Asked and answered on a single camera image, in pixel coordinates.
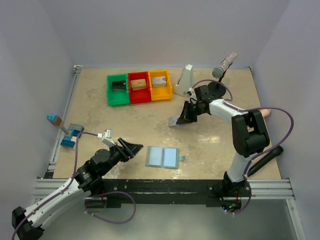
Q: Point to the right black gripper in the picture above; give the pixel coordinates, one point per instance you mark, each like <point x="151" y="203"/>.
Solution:
<point x="186" y="117"/>

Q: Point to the green plastic bin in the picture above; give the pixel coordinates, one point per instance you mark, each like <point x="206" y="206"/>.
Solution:
<point x="116" y="98"/>

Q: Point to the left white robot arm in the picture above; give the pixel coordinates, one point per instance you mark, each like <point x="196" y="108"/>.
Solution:
<point x="29" y="223"/>

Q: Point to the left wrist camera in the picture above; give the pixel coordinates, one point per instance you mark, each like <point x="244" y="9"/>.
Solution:
<point x="106" y="138"/>

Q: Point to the blue toy brick stack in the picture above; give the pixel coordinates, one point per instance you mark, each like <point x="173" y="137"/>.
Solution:
<point x="69" y="140"/>

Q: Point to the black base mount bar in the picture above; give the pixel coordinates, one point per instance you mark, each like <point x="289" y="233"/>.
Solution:
<point x="208" y="192"/>

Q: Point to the blue orange brick hammer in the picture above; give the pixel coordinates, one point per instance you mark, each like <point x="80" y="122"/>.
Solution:
<point x="56" y="121"/>

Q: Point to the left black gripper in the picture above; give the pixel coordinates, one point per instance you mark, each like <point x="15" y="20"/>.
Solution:
<point x="128" y="150"/>

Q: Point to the tan card in bin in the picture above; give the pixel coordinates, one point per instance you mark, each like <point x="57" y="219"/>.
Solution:
<point x="138" y="84"/>

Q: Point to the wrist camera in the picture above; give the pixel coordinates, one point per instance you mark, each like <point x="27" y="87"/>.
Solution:
<point x="106" y="138"/>
<point x="191" y="93"/>

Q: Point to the black card in bin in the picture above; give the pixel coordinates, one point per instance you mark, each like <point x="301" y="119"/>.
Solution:
<point x="119" y="86"/>

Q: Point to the silver card in bin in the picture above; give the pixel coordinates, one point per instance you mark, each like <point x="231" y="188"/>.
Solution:
<point x="159" y="81"/>

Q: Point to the grey glitter microphone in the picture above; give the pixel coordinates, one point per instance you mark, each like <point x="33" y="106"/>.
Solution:
<point x="223" y="65"/>

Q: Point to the black microphone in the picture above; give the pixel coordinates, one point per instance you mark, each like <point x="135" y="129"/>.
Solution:
<point x="265" y="159"/>

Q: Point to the black microphone stand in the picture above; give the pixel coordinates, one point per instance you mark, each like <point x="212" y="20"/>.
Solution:
<point x="214" y="88"/>

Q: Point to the yellow plastic bin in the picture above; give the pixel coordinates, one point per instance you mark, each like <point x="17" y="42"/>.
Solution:
<point x="161" y="93"/>

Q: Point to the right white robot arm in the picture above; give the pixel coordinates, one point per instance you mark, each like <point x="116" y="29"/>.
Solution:
<point x="249" y="132"/>

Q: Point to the red plastic bin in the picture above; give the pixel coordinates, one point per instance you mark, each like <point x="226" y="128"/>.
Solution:
<point x="140" y="96"/>

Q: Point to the green card holder wallet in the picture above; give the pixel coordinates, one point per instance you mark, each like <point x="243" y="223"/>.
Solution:
<point x="163" y="157"/>

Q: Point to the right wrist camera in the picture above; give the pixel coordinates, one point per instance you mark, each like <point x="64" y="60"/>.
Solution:
<point x="191" y="93"/>

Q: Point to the white metronome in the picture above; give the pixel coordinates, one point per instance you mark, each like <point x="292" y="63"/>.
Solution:
<point x="185" y="81"/>

